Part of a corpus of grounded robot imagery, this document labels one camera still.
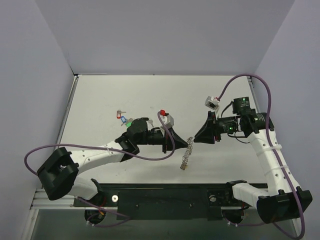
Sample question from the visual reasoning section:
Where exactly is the white disc wire keyring holder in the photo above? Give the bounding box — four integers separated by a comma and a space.
180, 136, 194, 171

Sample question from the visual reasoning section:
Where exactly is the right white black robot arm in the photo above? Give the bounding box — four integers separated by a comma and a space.
194, 96, 313, 224

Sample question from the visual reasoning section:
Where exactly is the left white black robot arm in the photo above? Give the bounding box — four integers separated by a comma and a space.
37, 115, 188, 206

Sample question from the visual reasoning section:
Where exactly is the black tag silver key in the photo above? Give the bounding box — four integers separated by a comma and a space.
148, 119, 154, 127

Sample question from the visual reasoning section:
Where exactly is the green key tag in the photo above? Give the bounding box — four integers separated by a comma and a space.
125, 121, 132, 127

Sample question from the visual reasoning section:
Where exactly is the blue key tag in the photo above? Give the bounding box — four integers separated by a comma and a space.
120, 116, 128, 126

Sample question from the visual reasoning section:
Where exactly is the red tag key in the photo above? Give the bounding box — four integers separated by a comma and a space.
116, 109, 126, 119

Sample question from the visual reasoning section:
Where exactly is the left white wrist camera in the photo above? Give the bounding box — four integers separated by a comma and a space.
159, 109, 174, 130

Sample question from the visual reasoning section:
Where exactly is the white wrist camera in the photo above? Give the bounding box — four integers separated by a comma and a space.
204, 96, 220, 117
159, 109, 174, 130

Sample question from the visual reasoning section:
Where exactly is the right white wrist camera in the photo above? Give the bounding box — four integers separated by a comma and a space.
204, 96, 220, 117

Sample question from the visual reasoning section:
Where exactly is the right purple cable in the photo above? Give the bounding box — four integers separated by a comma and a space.
216, 73, 306, 238

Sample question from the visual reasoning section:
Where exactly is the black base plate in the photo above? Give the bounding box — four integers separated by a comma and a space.
69, 182, 253, 221

